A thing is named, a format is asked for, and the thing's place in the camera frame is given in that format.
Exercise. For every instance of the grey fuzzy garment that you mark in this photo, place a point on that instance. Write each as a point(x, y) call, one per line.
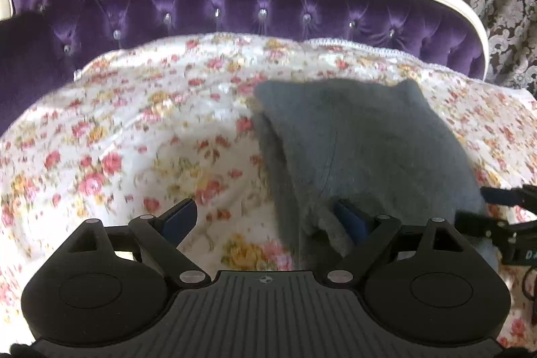
point(369, 144)

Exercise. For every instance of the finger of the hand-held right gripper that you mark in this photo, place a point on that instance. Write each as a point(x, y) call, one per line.
point(474, 224)
point(498, 195)

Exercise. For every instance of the floral blanket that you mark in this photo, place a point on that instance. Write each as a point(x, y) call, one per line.
point(138, 123)

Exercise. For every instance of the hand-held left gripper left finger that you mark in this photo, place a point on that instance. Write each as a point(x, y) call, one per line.
point(181, 218)

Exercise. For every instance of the purple tufted sofa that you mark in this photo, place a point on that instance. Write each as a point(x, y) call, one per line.
point(235, 1)

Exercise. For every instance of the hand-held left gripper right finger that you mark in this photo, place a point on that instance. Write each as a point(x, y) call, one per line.
point(351, 221)

